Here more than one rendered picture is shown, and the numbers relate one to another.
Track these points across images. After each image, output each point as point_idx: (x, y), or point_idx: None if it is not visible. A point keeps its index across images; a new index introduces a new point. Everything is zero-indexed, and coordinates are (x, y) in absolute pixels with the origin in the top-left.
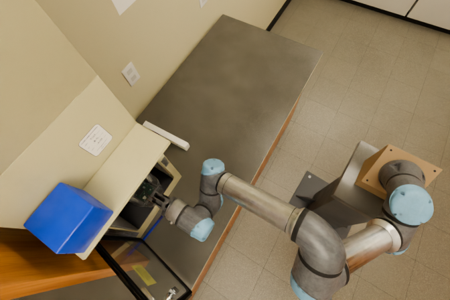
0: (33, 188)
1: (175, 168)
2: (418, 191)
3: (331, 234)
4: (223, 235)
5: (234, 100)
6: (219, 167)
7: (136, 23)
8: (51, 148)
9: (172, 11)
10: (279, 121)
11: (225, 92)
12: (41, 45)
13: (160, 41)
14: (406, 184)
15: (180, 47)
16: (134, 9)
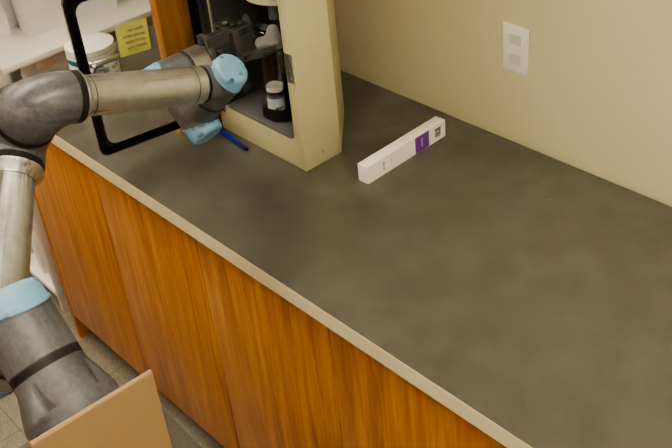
0: None
1: (327, 165)
2: (18, 291)
3: (36, 90)
4: (219, 381)
5: (468, 260)
6: (218, 66)
7: None
8: None
9: (671, 62)
10: (371, 329)
11: (500, 247)
12: None
13: (607, 77)
14: (43, 300)
15: (651, 161)
16: None
